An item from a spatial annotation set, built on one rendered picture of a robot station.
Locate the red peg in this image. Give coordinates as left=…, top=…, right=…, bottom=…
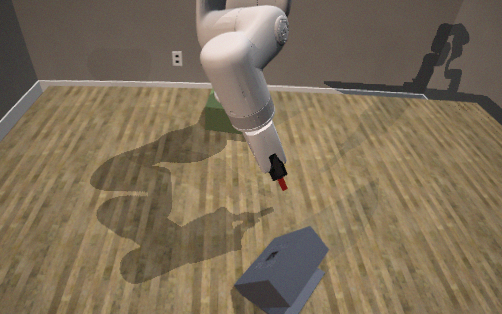
left=278, top=178, right=288, bottom=191

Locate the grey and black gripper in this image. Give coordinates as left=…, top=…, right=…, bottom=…
left=232, top=106, right=287, bottom=181

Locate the grey sloped panel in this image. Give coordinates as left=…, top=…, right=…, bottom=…
left=234, top=226, right=329, bottom=314

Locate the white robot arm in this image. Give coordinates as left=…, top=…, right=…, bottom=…
left=196, top=0, right=292, bottom=130

